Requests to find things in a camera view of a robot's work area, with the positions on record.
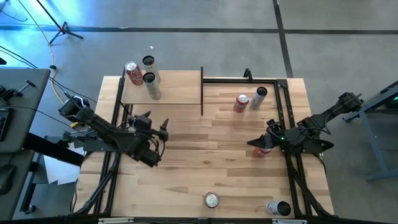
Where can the short red soda can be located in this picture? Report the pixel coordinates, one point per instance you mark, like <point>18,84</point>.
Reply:
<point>259,152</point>

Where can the black desk clamp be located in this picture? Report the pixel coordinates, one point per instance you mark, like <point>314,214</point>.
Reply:
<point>9,92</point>

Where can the tall white black can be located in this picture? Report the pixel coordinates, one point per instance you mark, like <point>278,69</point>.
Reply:
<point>275,208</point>

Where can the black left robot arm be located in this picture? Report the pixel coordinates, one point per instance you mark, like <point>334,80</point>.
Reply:
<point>102,127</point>

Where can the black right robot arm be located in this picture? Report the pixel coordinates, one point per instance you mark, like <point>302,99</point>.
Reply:
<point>326,114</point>

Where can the black camera bracket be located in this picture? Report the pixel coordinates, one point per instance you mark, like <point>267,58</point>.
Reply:
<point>247,74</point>

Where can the tall beige slim can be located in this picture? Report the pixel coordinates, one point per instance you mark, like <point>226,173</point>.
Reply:
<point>153,88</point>
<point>154,69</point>

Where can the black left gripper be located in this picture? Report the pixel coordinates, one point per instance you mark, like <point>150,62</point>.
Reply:
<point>146,137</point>

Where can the wooden shelf with black legs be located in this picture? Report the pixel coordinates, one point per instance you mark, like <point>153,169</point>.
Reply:
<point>180,90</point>

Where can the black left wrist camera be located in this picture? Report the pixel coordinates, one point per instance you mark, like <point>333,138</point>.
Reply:
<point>140,123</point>

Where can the black tripod stand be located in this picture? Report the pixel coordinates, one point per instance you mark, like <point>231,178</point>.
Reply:
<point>63,29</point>

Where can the black support beam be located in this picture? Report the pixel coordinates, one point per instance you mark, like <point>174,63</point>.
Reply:
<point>40,144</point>

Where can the black aluminium table frame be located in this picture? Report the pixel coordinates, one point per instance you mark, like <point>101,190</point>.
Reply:
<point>230,80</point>

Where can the red can with white label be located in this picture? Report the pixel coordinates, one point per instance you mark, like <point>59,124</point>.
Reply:
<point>211,199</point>

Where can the orange Fanta can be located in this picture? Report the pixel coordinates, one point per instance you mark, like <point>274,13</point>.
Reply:
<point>240,105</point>

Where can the red Coca-Cola can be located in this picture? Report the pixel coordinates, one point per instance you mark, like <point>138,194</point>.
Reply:
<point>136,76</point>

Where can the black keyboard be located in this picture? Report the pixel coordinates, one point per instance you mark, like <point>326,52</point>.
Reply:
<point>4,124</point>

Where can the white paper sheet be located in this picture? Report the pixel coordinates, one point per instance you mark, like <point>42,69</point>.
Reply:
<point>59,169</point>

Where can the white label strip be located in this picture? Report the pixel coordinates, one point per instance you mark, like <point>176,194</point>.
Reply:
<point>115,220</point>
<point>289,221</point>

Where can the grey desk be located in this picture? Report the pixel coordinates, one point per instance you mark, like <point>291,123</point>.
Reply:
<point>28,93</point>

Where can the black computer mouse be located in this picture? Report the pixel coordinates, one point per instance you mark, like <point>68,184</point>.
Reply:
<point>6,179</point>

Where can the blue-grey metal table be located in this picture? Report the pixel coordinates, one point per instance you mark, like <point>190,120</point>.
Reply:
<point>374,146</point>

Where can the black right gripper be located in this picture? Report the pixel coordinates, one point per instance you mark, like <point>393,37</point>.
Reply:
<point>275,140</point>

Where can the tall white blue can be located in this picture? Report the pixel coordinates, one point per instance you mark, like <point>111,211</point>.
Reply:
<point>257,99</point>

